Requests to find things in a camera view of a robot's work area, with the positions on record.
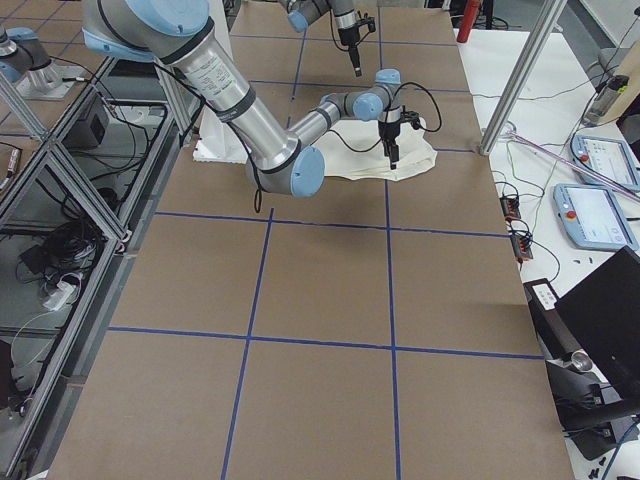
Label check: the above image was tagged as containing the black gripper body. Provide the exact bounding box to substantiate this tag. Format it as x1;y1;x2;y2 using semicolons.
377;107;421;155

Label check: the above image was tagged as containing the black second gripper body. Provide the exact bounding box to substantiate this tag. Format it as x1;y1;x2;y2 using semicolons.
335;12;376;52

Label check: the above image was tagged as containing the cream white t-shirt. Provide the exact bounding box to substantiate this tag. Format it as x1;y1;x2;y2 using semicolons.
314;120;437;181

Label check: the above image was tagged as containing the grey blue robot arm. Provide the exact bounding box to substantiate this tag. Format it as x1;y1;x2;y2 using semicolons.
82;1;421;197

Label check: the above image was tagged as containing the second grey blue robot arm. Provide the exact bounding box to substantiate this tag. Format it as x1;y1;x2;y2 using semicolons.
278;0;376;54

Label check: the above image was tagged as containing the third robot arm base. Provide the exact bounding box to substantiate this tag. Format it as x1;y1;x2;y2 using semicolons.
1;27;76;101

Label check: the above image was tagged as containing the red bottle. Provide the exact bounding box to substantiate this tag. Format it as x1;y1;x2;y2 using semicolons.
456;0;482;43

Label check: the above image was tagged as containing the blue teach pendant lower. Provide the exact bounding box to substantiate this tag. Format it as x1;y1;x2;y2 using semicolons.
553;184;639;252

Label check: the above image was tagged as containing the blue teach pendant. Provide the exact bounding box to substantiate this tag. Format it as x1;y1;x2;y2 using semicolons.
571;135;639;192
553;184;639;252

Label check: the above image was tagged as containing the blue teach pendant upper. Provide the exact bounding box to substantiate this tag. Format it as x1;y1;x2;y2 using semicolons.
571;135;639;192

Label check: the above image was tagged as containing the grey water bottle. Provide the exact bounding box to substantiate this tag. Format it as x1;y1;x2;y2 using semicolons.
582;75;629;127

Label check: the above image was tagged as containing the reacher grabber stick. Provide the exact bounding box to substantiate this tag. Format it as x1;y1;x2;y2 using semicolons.
500;124;639;199

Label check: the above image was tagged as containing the black laptop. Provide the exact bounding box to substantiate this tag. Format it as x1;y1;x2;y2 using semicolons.
556;246;639;398

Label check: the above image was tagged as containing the white power strip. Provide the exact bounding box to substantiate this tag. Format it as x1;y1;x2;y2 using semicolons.
42;280;80;311

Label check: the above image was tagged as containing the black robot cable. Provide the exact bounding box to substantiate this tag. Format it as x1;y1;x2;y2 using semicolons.
324;82;444;154

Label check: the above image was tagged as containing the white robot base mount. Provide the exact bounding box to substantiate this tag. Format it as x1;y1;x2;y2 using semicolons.
193;107;248;164

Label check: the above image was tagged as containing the aluminium frame post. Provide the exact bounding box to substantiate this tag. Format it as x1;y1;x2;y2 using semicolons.
479;0;567;156

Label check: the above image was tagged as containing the aluminium frame rail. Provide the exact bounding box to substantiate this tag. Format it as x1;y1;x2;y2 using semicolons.
1;60;198;479

